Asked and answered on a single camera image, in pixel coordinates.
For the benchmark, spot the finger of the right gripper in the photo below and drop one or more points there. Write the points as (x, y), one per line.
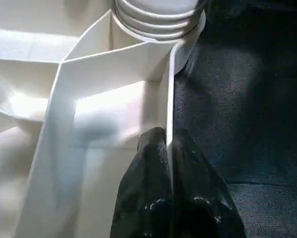
(228, 9)

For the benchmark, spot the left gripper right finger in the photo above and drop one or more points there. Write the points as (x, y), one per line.
(200, 193)

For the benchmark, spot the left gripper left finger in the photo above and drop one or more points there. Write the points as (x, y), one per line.
(141, 193)

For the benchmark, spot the white plastic table leg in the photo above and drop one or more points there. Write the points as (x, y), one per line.
(158, 17)

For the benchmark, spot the white plastic table top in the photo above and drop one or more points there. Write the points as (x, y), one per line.
(89, 89)

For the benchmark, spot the black work mat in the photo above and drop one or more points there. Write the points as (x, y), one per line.
(248, 109)

